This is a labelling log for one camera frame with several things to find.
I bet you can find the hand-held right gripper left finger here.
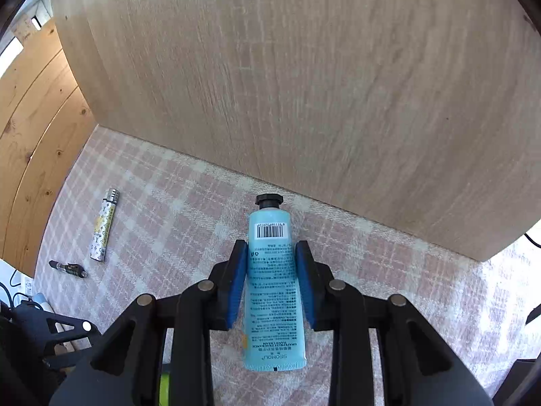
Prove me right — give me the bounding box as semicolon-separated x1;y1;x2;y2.
48;239;250;406

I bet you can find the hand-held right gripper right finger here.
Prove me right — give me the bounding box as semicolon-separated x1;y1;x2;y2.
295;240;496;406

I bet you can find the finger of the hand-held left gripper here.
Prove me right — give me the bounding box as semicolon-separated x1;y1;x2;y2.
41;310;103;366

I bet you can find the blue hand cream tube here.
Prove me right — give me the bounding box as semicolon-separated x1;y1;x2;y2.
243;194;308;373

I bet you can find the small black pen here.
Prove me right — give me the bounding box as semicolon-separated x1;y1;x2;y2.
48;260;88;279

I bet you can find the patterned white lighter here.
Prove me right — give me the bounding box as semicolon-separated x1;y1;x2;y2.
90;188;120;263

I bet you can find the pink plaid blanket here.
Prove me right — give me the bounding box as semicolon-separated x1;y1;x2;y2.
34;125;541;406

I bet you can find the light wooden panel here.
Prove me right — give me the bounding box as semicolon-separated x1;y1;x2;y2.
50;0;541;263

